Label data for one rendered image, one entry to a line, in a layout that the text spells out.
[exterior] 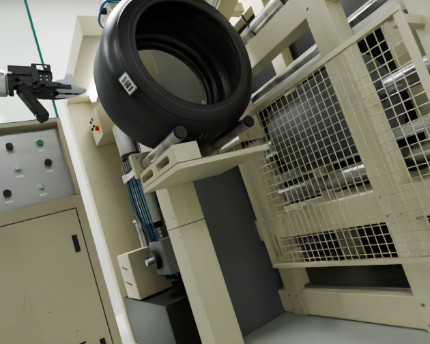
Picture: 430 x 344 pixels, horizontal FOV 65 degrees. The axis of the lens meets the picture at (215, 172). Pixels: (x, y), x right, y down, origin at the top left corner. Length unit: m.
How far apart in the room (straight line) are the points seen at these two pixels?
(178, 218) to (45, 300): 0.61
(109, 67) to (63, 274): 0.87
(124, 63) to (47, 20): 3.32
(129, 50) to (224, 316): 1.05
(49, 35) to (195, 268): 3.40
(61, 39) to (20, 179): 2.79
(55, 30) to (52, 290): 3.25
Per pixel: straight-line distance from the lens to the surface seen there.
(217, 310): 1.45
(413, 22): 1.17
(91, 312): 1.60
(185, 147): 1.05
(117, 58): 1.13
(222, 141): 1.34
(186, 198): 1.42
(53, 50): 4.20
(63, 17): 4.43
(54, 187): 1.67
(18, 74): 1.16
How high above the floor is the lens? 0.62
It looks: 7 degrees up
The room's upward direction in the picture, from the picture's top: 18 degrees counter-clockwise
